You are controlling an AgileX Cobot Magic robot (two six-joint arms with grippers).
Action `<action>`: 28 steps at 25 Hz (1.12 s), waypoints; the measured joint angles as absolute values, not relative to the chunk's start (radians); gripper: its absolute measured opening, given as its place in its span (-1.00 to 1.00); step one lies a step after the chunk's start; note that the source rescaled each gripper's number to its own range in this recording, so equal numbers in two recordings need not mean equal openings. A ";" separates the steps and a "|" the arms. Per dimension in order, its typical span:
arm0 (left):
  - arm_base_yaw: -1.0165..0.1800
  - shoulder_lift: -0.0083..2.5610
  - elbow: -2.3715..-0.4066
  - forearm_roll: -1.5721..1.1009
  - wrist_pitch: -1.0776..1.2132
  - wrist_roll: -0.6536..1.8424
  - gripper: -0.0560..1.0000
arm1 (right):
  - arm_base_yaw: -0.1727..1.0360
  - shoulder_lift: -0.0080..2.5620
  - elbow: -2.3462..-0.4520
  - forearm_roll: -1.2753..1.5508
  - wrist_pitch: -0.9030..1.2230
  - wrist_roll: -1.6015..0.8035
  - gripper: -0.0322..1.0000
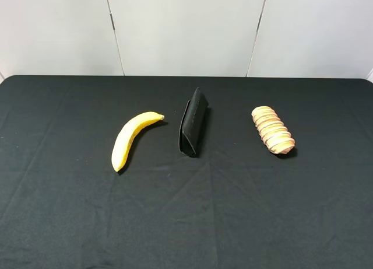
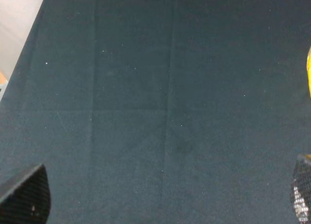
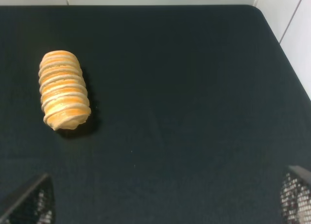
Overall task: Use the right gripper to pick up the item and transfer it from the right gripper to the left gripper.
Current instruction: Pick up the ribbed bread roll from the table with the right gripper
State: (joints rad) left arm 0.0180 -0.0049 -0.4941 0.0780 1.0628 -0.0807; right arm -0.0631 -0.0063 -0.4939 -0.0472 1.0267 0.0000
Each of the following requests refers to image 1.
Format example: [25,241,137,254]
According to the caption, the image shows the striped bread roll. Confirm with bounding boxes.
[251,106,295,155]

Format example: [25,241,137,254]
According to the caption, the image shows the black folded pouch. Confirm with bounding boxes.
[178,87,210,158]

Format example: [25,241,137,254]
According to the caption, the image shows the yellow banana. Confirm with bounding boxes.
[111,111,164,172]

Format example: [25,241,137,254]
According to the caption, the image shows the black tablecloth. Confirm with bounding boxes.
[1,76,372,268]

